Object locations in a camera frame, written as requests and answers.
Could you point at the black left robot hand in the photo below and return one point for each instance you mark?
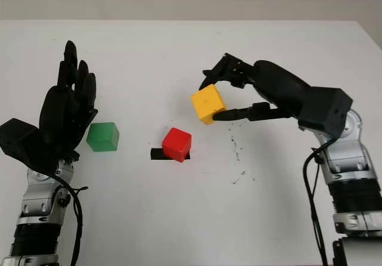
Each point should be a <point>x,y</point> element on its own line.
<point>59,114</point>

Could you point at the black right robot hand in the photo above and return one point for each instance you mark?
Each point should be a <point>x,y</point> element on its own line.
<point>277,84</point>

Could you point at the green cube block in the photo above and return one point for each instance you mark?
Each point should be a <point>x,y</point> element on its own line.
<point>102,137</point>

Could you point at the yellow cube block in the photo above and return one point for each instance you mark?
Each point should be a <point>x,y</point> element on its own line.
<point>206,103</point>

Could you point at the red cube block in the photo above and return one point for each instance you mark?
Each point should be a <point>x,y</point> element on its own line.
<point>176,143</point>

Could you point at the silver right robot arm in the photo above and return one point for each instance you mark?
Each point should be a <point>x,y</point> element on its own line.
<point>352,170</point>

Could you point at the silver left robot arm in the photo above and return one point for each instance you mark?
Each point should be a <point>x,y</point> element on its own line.
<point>37,206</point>

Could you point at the black tape strip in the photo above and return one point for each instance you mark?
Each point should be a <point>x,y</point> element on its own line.
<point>155,154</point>

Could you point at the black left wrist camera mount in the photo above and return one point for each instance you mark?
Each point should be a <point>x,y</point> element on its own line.
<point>16,136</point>

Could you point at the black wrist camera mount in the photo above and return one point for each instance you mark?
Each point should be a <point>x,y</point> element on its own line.
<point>16,136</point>
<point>325,111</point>

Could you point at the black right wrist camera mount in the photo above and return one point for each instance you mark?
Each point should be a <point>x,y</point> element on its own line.
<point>325,111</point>

